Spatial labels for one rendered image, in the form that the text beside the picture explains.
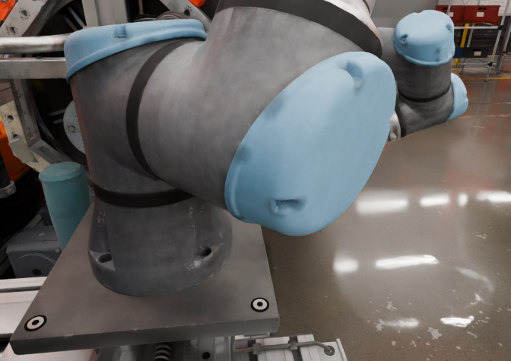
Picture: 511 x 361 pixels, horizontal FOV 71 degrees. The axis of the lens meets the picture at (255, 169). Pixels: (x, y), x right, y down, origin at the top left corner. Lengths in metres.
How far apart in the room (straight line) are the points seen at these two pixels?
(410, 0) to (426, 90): 0.80
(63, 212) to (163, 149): 0.64
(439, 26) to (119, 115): 0.42
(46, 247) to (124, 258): 0.91
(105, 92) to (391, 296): 1.44
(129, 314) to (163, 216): 0.09
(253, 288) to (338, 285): 1.24
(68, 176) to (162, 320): 0.54
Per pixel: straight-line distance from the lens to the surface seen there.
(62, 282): 0.41
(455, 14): 5.85
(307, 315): 1.45
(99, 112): 0.30
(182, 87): 0.23
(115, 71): 0.28
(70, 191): 0.84
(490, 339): 1.60
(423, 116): 0.62
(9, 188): 0.77
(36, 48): 0.70
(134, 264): 0.35
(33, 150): 0.99
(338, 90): 0.18
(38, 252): 1.27
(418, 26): 0.56
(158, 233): 0.33
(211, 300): 0.35
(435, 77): 0.57
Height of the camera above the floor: 1.07
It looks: 25 degrees down
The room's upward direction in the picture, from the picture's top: straight up
